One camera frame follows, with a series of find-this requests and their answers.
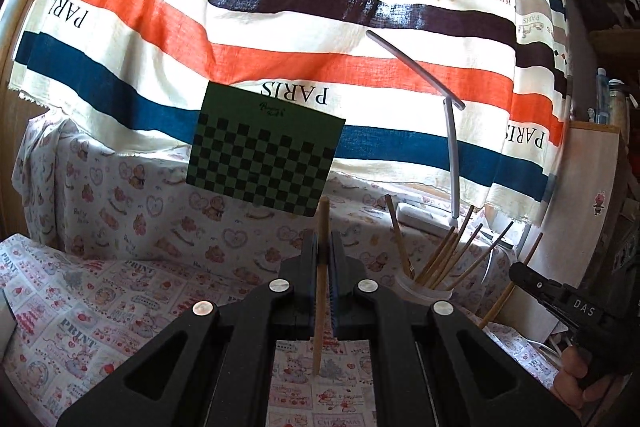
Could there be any clear plastic bottle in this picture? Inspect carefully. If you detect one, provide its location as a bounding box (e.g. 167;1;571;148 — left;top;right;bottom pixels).
595;67;608;124
607;78;628;125

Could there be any cluttered dark shelf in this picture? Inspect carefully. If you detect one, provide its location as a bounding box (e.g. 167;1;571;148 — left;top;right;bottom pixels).
570;0;640;258

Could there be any bundle of bamboo chopsticks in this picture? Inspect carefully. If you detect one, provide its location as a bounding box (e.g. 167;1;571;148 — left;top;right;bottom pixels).
415;204;516;292

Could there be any bamboo chopstick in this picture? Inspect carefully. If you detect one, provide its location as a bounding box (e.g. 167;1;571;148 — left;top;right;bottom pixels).
312;196;331;375
476;232;544;332

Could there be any grey flat object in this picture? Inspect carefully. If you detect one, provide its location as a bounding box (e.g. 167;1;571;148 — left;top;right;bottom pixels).
0;289;16;350

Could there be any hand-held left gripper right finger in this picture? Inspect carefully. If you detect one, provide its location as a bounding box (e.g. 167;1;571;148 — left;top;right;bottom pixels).
327;232;583;427

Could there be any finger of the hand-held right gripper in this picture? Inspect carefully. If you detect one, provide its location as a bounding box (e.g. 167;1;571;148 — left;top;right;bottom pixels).
508;261;568;308

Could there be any translucent plastic container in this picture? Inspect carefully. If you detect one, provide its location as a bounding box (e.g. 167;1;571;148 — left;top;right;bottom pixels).
392;273;455;308

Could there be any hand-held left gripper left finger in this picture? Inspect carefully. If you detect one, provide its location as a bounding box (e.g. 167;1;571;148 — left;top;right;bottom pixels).
57;229;321;427

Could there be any green checkered box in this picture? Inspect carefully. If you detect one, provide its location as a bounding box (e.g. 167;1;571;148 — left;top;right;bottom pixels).
186;81;347;218

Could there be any white desk lamp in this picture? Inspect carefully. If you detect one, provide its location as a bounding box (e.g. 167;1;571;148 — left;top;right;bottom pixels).
365;29;467;230

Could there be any bear print cloth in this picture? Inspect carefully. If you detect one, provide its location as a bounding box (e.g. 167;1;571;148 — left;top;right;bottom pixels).
12;114;531;308

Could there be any striped printed curtain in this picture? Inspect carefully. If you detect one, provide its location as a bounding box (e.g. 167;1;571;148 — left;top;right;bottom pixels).
7;0;573;228

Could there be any patchwork print tablecloth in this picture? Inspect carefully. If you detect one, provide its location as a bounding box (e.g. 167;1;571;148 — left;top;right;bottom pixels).
0;232;566;427

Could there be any light wooden cabinet panel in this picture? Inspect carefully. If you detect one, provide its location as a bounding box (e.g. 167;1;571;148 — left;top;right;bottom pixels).
530;121;628;298

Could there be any person's right hand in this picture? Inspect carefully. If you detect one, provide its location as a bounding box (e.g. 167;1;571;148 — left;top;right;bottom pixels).
551;346;615;409

